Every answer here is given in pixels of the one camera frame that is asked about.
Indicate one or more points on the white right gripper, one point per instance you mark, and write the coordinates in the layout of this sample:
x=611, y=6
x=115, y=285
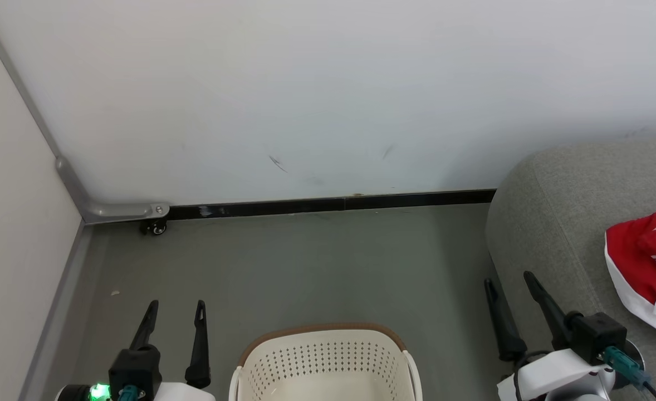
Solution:
x=545, y=373

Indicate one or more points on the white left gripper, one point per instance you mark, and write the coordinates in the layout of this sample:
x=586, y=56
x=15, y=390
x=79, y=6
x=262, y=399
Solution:
x=183, y=392

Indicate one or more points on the red garment with white hem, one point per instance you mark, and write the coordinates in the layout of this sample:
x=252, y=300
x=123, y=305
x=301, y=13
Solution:
x=628, y=262

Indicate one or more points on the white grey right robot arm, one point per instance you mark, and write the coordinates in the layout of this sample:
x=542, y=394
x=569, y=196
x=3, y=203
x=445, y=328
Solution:
x=584, y=390

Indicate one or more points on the cream perforated laundry basket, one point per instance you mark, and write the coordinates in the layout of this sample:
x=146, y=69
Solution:
x=328, y=356

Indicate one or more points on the grey fabric sofa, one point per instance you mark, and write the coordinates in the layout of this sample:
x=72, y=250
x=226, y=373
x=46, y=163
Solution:
x=556, y=223

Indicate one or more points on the small black caster wheel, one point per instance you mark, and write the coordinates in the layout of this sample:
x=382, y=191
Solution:
x=155, y=226

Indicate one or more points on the black baseboard strip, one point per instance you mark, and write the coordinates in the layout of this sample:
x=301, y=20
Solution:
x=306, y=205

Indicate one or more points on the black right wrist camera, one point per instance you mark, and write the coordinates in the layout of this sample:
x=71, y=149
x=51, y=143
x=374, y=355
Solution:
x=598, y=334

